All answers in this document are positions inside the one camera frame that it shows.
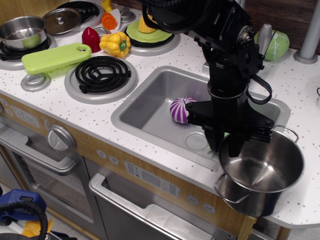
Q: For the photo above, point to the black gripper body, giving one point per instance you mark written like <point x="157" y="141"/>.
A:
<point x="230" y="112"/>

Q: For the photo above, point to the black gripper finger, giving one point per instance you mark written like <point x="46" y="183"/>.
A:
<point x="208" y="129"/>
<point x="236" y="143"/>

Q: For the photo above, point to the large steel pot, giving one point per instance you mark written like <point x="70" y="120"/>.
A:
<point x="257" y="181"/>

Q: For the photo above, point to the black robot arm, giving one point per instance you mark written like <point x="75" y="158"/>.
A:
<point x="224" y="31"/>

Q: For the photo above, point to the grey toy sink basin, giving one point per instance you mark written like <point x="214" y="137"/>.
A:
<point x="146" y="114"/>

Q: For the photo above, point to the steel pot lid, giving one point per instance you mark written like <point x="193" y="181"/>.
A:
<point x="61" y="20"/>

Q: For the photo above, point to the small steel pot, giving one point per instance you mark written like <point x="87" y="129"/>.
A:
<point x="23" y="33"/>

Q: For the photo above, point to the green toy bitter gourd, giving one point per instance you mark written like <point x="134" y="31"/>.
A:
<point x="215" y="139"/>

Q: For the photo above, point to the purple white toy onion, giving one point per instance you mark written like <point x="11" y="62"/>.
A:
<point x="178" y="110"/>

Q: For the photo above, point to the silver toy faucet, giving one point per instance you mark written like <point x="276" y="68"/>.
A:
<point x="264" y="38"/>

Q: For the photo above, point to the green toy cabbage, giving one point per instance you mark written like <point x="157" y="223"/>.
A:
<point x="278" y="46"/>

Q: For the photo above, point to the grey vertical pole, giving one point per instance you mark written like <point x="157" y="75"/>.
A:
<point x="307" y="54"/>

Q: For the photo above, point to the yellow toy corn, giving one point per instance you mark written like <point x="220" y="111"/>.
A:
<point x="144" y="28"/>

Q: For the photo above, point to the green round plate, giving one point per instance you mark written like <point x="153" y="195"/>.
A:
<point x="149" y="38"/>

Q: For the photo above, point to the yellow toy bell pepper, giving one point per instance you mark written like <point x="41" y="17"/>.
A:
<point x="115" y="44"/>

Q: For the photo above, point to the black front coil burner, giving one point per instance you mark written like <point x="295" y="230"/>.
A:
<point x="102" y="75"/>

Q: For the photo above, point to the black coil burner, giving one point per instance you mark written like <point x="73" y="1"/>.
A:
<point x="87" y="9"/>
<point x="7" y="54"/>
<point x="102" y="75"/>

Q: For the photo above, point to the silver back stove knob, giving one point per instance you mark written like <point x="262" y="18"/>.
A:
<point x="127" y="16"/>

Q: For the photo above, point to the silver stove knob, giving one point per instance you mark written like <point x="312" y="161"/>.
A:
<point x="127" y="16"/>
<point x="35" y="82"/>

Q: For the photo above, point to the orange toy carrot slice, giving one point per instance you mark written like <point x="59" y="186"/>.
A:
<point x="108" y="21"/>

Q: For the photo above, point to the white toy egg piece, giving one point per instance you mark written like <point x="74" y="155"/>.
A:
<point x="117" y="16"/>

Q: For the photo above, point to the silver oven dial knob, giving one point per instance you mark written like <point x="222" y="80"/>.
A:
<point x="59" y="139"/>

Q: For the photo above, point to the red toy pepper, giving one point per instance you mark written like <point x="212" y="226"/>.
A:
<point x="91" y="38"/>

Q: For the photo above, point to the black back coil burner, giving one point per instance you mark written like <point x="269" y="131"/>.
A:
<point x="87" y="9"/>

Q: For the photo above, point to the green plastic cutting board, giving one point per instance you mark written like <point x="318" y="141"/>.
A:
<point x="54" y="58"/>

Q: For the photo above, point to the silver stove knob front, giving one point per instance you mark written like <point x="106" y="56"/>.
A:
<point x="35" y="82"/>

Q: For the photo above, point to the blue clamp tool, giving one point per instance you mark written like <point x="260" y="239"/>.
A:
<point x="22" y="205"/>

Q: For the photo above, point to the black left coil burner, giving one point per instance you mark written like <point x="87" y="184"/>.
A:
<point x="7" y="54"/>

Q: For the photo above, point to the grey dishwasher door handle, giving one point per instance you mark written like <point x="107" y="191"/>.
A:
<point x="125" y="220"/>

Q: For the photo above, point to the grey oven door handle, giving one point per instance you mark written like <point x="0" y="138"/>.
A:
<point x="17" y="143"/>

